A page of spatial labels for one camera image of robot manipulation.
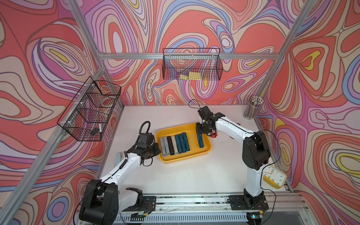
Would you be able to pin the aluminium frame post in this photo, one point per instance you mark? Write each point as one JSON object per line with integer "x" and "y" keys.
{"x": 101, "y": 72}

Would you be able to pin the black pruning pliers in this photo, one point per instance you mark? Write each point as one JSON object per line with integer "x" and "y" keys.
{"x": 170, "y": 145}

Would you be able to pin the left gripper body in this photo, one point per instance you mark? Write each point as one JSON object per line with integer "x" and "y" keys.
{"x": 153, "y": 151}

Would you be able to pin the yellow dial object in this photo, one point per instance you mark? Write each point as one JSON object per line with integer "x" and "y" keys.
{"x": 274, "y": 177}

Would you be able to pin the yellow sticky notes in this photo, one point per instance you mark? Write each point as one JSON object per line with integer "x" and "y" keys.
{"x": 191, "y": 76}

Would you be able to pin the yellow storage tray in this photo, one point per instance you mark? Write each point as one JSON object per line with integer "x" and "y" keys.
{"x": 190, "y": 130}

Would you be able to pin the black wire basket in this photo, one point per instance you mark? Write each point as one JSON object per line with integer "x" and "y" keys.
{"x": 89, "y": 112}
{"x": 181, "y": 61}

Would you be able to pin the beige pruning pliers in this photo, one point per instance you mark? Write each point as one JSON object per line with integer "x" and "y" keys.
{"x": 174, "y": 143}

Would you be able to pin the teal pruning pliers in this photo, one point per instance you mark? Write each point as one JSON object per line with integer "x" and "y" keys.
{"x": 178, "y": 143}

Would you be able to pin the black wire basket left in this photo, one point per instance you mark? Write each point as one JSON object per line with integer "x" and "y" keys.
{"x": 89, "y": 112}

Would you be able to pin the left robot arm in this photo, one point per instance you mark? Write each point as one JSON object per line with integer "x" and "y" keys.
{"x": 103, "y": 199}

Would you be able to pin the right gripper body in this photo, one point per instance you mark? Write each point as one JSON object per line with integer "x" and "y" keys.
{"x": 203, "y": 128}

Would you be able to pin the red pruning pliers left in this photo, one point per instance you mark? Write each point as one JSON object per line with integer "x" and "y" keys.
{"x": 213, "y": 134}

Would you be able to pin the black wire basket back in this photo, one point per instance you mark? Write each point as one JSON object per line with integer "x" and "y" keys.
{"x": 181, "y": 61}

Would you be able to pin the aluminium rail base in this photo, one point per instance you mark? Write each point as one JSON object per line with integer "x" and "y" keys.
{"x": 281, "y": 208}

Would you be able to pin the grey pruning pliers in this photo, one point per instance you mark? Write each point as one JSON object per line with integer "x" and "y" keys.
{"x": 166, "y": 146}
{"x": 163, "y": 146}

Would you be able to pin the cup of metal rods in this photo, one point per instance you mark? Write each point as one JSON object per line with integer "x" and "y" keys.
{"x": 253, "y": 107}

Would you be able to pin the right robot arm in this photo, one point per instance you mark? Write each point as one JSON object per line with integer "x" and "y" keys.
{"x": 255, "y": 148}

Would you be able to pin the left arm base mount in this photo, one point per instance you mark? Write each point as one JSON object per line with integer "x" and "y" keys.
{"x": 133, "y": 200}

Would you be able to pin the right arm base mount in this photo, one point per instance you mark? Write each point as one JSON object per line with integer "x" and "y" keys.
{"x": 248, "y": 202}

